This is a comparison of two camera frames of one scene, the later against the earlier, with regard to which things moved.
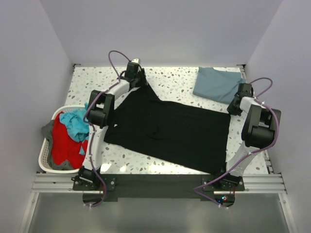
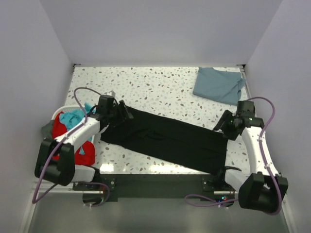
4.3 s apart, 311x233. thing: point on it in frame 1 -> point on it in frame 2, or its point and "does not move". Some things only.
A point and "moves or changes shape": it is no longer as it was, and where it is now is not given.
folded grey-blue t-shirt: [217, 85] does not move
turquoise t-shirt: [77, 129] does not move
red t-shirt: [64, 146] does not move
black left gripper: [141, 79] -> [118, 111]
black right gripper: [234, 108] -> [228, 123]
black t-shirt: [192, 137] moves or changes shape
